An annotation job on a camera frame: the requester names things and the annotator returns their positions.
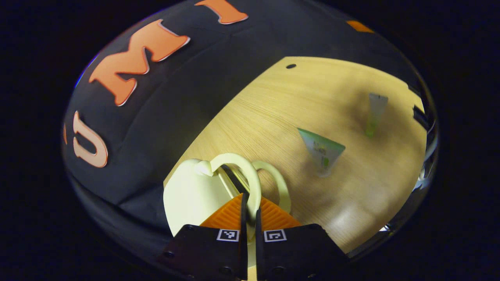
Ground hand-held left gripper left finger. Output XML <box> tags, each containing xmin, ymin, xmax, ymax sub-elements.
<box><xmin>158</xmin><ymin>193</ymin><xmax>248</xmax><ymax>281</ymax></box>

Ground pale yellow suitcase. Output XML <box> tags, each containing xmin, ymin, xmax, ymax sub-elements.
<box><xmin>163</xmin><ymin>153</ymin><xmax>292</xmax><ymax>270</ymax></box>

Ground small white green tube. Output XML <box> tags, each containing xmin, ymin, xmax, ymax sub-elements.
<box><xmin>365</xmin><ymin>92</ymin><xmax>389</xmax><ymax>138</ymax></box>

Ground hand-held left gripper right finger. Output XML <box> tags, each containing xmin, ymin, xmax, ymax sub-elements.
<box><xmin>255</xmin><ymin>197</ymin><xmax>350</xmax><ymax>281</ymax></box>

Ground large white green tube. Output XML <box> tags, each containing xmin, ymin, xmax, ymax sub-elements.
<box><xmin>297</xmin><ymin>128</ymin><xmax>346</xmax><ymax>177</ymax></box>

